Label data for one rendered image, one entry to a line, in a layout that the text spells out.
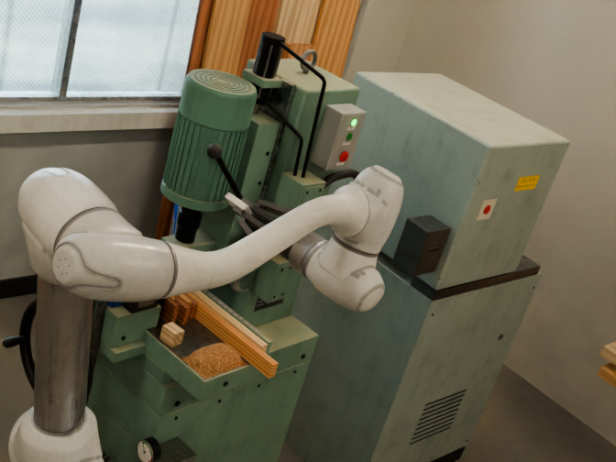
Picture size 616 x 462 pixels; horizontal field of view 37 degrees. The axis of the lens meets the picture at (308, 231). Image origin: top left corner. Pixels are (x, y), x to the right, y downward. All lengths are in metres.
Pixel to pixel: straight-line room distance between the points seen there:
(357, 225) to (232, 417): 0.96
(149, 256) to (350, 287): 0.49
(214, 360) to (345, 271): 0.50
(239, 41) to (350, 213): 2.16
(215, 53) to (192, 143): 1.62
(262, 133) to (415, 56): 2.56
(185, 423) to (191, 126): 0.77
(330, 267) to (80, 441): 0.60
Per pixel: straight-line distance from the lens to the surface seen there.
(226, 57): 3.81
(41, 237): 1.56
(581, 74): 4.22
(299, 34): 4.09
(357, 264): 1.81
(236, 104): 2.13
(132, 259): 1.46
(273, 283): 2.37
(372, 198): 1.77
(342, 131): 2.33
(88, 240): 1.45
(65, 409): 1.84
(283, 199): 2.32
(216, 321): 2.31
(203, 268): 1.57
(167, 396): 2.29
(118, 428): 2.47
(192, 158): 2.18
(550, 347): 4.42
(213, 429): 2.53
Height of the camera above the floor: 2.14
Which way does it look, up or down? 24 degrees down
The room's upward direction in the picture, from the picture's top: 17 degrees clockwise
